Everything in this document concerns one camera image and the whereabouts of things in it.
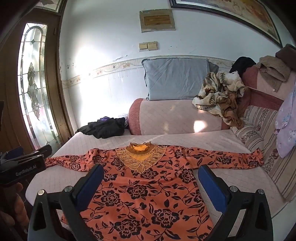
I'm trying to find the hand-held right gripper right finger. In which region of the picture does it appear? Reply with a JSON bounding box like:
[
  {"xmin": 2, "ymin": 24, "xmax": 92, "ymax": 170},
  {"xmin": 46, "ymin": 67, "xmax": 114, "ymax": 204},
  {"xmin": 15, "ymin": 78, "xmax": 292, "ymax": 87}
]
[{"xmin": 198, "ymin": 165, "xmax": 274, "ymax": 241}]

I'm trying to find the striped cushion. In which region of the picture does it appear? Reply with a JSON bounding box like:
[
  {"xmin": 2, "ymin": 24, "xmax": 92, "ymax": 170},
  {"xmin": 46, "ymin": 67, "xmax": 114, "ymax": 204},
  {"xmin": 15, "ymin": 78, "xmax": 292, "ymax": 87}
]
[{"xmin": 231, "ymin": 105, "xmax": 296, "ymax": 200}]

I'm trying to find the dark brown cloth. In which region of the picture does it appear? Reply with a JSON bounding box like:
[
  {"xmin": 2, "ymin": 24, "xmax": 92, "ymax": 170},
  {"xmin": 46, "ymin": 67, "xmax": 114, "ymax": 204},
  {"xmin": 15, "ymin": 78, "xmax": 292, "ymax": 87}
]
[{"xmin": 275, "ymin": 44, "xmax": 296, "ymax": 67}]

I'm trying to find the lavender garment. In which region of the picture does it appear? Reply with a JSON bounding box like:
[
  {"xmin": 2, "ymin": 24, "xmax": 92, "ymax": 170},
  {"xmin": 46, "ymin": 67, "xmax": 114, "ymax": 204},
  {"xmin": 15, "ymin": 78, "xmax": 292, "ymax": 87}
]
[{"xmin": 274, "ymin": 83, "xmax": 296, "ymax": 159}]

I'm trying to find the black cloth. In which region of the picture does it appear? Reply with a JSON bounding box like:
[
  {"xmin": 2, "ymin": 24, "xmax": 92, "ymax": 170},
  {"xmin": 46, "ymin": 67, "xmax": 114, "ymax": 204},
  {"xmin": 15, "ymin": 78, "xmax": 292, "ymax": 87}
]
[{"xmin": 229, "ymin": 56, "xmax": 257, "ymax": 77}]

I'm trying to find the bed with quilted sheet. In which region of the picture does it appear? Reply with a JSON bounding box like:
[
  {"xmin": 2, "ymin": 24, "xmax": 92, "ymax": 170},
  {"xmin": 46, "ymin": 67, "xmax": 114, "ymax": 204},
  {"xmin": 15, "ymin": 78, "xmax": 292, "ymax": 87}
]
[{"xmin": 25, "ymin": 128, "xmax": 296, "ymax": 241}]

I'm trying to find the orange floral shirt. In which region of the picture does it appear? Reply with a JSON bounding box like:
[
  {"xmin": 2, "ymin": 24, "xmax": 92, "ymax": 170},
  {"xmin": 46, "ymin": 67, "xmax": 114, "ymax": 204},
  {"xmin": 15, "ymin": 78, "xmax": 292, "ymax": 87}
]
[{"xmin": 44, "ymin": 142, "xmax": 264, "ymax": 241}]

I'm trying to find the black clothes pile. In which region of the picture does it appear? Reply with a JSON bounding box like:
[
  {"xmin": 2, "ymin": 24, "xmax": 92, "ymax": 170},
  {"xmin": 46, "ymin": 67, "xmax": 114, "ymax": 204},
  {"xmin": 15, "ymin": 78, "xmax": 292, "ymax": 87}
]
[{"xmin": 75, "ymin": 117, "xmax": 126, "ymax": 139}]

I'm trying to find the framed painting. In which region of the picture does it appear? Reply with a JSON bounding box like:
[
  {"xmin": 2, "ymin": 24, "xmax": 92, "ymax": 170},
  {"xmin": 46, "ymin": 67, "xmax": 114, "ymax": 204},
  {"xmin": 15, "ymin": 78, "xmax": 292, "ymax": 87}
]
[{"xmin": 169, "ymin": 0, "xmax": 283, "ymax": 48}]

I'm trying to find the grey-blue pillow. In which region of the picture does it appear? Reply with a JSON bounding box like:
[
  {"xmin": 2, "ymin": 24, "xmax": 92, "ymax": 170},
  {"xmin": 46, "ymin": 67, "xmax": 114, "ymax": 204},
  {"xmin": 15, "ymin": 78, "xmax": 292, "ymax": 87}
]
[{"xmin": 142, "ymin": 58, "xmax": 219, "ymax": 101}]

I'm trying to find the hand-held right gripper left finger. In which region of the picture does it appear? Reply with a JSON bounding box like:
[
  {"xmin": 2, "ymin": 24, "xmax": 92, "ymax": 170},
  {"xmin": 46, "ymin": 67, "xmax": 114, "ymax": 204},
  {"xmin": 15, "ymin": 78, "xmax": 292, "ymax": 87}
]
[{"xmin": 28, "ymin": 164, "xmax": 105, "ymax": 241}]

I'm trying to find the pink rolled quilt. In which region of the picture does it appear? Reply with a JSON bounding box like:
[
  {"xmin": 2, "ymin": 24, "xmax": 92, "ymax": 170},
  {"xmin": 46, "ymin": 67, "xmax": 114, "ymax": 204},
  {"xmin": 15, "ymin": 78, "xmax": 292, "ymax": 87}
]
[{"xmin": 128, "ymin": 98, "xmax": 232, "ymax": 136}]

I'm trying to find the stained glass wooden door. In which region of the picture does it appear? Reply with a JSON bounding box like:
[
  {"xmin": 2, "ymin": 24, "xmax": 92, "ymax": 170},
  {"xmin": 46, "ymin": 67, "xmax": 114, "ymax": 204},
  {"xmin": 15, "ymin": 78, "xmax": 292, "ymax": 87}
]
[{"xmin": 0, "ymin": 5, "xmax": 75, "ymax": 160}]

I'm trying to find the framed wall plaque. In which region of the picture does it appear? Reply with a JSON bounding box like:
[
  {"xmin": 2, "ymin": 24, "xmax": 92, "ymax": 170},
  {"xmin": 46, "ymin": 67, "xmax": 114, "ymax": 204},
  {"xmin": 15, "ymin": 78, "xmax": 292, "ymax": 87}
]
[{"xmin": 139, "ymin": 9, "xmax": 176, "ymax": 33}]

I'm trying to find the stained glass transom window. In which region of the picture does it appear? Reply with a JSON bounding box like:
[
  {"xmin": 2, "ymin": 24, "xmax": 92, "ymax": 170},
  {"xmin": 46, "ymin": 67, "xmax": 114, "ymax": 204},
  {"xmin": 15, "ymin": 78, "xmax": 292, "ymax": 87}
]
[{"xmin": 35, "ymin": 0, "xmax": 68, "ymax": 13}]

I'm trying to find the person's left hand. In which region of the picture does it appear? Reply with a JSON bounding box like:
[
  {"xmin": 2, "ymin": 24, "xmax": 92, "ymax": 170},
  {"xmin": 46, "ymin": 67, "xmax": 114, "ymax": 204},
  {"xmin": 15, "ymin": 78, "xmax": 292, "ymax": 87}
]
[{"xmin": 0, "ymin": 183, "xmax": 30, "ymax": 233}]

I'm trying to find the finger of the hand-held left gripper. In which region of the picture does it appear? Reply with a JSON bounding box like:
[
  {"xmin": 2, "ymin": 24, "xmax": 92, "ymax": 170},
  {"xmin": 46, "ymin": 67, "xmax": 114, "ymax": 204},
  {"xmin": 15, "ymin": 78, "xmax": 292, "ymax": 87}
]
[{"xmin": 24, "ymin": 145, "xmax": 53, "ymax": 161}]

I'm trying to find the brown floral blanket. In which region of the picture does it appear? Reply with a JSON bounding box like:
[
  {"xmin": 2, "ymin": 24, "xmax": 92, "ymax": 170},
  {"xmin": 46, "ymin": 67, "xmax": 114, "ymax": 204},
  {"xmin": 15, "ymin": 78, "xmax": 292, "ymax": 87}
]
[{"xmin": 192, "ymin": 71, "xmax": 251, "ymax": 130}]

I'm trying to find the pink folded quilt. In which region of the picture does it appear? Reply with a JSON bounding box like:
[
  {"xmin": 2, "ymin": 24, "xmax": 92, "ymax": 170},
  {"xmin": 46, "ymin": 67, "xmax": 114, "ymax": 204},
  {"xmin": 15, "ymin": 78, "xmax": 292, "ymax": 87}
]
[{"xmin": 240, "ymin": 65, "xmax": 296, "ymax": 110}]

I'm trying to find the brown fleece garment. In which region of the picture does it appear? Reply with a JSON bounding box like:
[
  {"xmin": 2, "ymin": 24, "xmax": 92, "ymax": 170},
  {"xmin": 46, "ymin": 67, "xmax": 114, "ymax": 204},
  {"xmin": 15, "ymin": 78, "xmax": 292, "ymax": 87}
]
[{"xmin": 255, "ymin": 55, "xmax": 292, "ymax": 92}]

